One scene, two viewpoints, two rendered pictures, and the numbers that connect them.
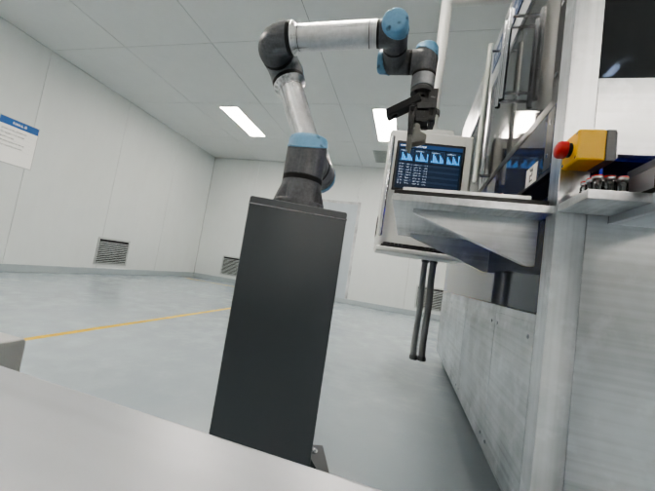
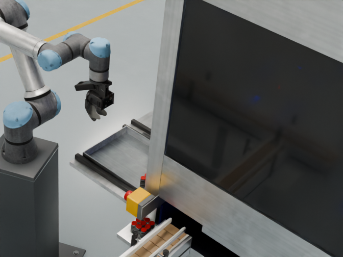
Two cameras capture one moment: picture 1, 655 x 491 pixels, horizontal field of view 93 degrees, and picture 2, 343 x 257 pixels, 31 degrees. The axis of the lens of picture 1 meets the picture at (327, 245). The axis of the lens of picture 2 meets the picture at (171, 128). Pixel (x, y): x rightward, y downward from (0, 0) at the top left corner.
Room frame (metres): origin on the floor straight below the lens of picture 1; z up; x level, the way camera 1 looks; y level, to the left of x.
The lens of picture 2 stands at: (-0.76, -1.15, 2.53)
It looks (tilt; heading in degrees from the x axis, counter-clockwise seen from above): 37 degrees down; 19
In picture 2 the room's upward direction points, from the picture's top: 8 degrees clockwise
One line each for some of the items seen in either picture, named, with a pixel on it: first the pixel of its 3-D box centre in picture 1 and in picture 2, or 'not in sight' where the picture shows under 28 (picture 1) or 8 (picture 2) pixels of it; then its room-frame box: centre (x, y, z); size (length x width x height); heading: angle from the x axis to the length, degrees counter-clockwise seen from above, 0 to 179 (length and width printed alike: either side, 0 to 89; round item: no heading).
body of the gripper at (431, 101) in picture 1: (421, 108); (99, 91); (0.96, -0.23, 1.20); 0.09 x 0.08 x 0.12; 75
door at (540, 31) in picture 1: (540, 49); not in sight; (1.01, -0.63, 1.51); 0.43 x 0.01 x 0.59; 165
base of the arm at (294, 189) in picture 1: (299, 195); (19, 143); (0.89, 0.10, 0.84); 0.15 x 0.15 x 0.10
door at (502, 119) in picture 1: (501, 116); not in sight; (1.45, -0.74, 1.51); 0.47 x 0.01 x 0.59; 165
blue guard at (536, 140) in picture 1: (476, 212); not in sight; (1.74, -0.81, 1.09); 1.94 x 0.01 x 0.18; 165
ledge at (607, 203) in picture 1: (608, 204); (143, 235); (0.66, -0.59, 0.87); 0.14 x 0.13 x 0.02; 75
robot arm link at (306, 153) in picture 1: (306, 157); (19, 120); (0.90, 0.10, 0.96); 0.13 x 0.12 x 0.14; 168
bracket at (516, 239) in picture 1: (469, 236); not in sight; (0.90, -0.41, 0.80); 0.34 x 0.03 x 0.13; 75
